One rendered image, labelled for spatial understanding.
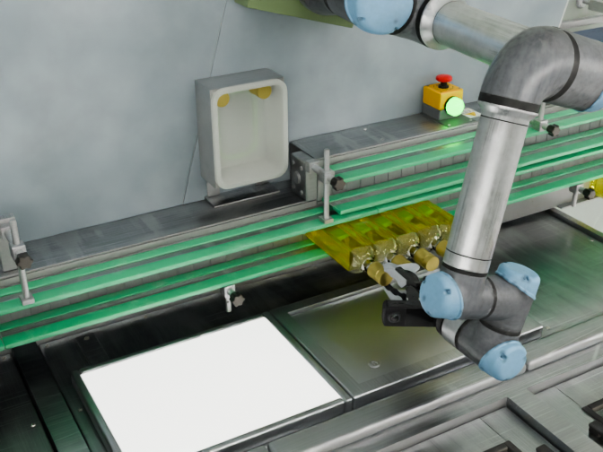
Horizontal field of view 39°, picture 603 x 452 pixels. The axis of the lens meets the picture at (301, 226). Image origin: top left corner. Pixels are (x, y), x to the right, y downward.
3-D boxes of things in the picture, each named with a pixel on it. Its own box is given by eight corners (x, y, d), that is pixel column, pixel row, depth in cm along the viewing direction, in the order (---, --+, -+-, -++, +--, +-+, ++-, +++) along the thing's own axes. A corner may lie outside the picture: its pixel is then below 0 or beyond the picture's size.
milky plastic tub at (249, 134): (201, 178, 188) (217, 192, 181) (194, 79, 177) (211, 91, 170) (270, 161, 195) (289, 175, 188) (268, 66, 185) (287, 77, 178)
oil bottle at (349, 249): (304, 237, 193) (355, 279, 176) (304, 214, 190) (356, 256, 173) (326, 230, 195) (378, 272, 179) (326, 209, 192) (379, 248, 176)
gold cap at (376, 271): (366, 279, 174) (379, 289, 171) (367, 264, 173) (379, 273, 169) (380, 274, 176) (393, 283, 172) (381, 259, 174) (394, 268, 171)
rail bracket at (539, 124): (511, 121, 211) (549, 138, 201) (513, 92, 208) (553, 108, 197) (522, 117, 213) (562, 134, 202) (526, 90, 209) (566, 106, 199)
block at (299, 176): (288, 191, 193) (303, 203, 188) (287, 152, 189) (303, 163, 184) (301, 187, 195) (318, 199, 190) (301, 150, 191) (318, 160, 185)
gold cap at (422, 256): (413, 265, 179) (425, 273, 176) (413, 250, 178) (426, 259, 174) (426, 260, 181) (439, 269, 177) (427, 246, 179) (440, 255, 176)
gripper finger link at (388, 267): (403, 258, 174) (430, 285, 167) (379, 266, 171) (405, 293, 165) (405, 247, 172) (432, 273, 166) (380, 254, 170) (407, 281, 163)
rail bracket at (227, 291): (205, 296, 186) (231, 325, 176) (203, 269, 183) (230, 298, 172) (222, 291, 188) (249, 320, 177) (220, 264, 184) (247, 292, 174)
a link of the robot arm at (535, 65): (534, 15, 123) (450, 332, 132) (583, 30, 129) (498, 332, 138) (478, 9, 132) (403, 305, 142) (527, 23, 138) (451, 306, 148)
